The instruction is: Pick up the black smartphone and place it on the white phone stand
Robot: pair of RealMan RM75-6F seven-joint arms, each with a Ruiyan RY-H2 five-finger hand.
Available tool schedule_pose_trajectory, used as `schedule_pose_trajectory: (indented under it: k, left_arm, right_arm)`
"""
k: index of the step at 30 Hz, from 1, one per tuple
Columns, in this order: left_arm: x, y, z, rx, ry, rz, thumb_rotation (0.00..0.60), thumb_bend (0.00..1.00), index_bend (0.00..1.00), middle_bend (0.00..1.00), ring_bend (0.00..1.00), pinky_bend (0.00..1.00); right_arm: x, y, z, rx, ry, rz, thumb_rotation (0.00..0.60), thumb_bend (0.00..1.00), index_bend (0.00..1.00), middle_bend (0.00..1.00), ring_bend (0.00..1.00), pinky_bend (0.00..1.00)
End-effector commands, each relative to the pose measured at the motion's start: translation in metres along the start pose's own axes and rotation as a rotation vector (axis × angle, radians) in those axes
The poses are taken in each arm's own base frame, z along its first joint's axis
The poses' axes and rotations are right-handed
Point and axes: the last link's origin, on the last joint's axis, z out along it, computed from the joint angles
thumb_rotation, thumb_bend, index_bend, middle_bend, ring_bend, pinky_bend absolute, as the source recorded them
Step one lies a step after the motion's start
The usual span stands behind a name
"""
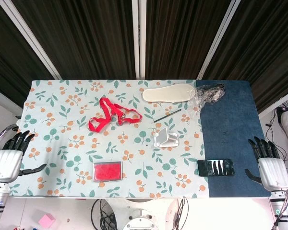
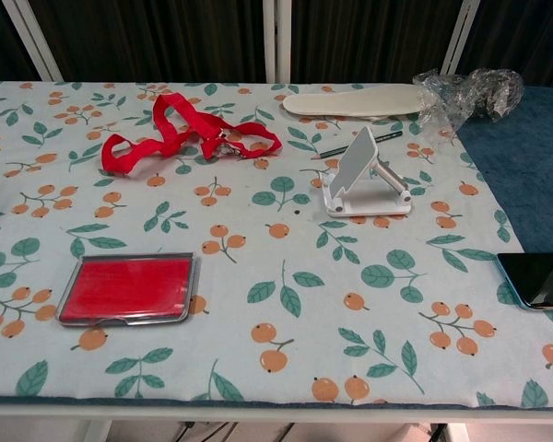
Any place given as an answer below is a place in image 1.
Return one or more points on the blue felt table mat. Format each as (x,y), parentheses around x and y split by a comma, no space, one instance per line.
(230,134)

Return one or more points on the metal chair frame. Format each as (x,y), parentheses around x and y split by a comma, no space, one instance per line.
(1,135)

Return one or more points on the black box device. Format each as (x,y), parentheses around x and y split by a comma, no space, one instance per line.
(283,109)

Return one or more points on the left black-fingered robot hand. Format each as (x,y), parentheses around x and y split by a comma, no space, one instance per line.
(6,165)

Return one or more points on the thin dark pencil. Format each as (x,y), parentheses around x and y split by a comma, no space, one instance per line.
(166,116)

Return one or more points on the floral print tablecloth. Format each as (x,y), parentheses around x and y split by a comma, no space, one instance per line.
(69,148)

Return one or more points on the white metal frame post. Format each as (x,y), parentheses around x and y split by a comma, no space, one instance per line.
(31,40)
(218,40)
(139,38)

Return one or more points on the right black-fingered robot hand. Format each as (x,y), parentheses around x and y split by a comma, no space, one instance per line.
(273,172)

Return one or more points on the white folding phone stand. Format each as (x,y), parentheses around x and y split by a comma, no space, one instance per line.
(166,140)

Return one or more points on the black smartphone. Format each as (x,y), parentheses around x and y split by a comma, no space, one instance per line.
(216,167)

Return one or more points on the crumpled clear plastic bag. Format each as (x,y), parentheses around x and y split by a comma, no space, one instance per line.
(207,94)

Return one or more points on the pink foam block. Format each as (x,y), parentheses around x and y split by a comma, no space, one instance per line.
(46,220)

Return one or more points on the dark pleated curtain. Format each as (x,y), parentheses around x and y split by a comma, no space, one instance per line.
(91,36)

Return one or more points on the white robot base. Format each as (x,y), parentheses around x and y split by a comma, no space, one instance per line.
(140,214)

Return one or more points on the white shoe insole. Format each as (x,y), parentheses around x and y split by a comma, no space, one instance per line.
(168,93)

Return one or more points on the clear badge holder red card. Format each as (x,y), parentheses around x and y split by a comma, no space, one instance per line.
(107,171)

